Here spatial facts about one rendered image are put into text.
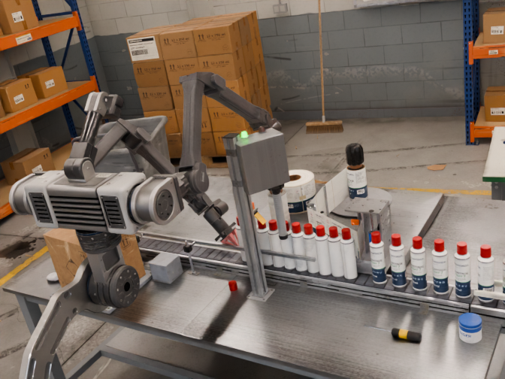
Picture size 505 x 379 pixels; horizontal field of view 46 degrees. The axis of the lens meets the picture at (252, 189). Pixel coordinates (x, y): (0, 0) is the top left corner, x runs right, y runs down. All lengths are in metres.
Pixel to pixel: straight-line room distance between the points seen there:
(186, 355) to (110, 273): 1.25
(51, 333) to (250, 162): 0.85
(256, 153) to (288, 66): 4.96
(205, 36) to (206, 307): 3.66
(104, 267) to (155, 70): 4.13
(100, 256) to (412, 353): 1.05
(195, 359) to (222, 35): 3.30
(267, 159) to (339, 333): 0.66
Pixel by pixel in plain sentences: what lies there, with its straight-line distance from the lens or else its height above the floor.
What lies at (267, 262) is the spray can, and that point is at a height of 0.90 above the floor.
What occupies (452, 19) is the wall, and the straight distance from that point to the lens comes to 6.44.
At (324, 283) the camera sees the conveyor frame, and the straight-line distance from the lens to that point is 2.34.
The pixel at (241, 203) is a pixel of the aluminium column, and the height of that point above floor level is 1.24.
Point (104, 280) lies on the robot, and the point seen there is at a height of 1.19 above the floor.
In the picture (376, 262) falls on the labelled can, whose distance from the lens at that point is 2.21.
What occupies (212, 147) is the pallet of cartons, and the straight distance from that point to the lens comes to 5.97.
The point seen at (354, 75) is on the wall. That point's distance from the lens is 6.78.
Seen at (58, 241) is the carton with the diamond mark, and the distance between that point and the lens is 2.58.
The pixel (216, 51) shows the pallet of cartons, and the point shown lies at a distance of 5.64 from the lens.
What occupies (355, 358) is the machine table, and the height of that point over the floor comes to 0.83.
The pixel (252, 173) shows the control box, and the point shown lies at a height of 1.36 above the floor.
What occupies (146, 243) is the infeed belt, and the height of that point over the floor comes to 0.88.
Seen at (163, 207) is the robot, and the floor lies 1.45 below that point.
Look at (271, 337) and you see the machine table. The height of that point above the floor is 0.83.
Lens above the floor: 2.14
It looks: 23 degrees down
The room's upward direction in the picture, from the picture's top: 10 degrees counter-clockwise
